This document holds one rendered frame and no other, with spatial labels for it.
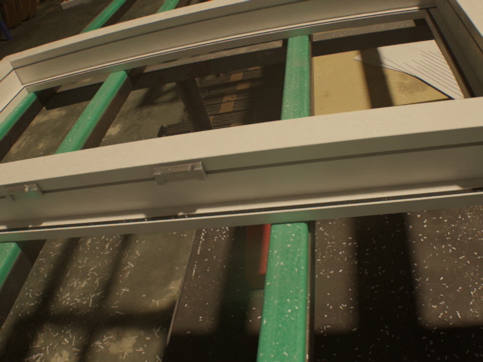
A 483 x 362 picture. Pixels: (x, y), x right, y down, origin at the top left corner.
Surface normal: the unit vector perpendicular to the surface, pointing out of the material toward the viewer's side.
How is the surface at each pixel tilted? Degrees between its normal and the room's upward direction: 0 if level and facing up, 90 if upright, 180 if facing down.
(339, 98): 0
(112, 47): 90
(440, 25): 0
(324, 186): 90
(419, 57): 0
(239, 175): 90
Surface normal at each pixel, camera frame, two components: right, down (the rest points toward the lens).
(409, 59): -0.25, -0.73
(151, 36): -0.13, 0.68
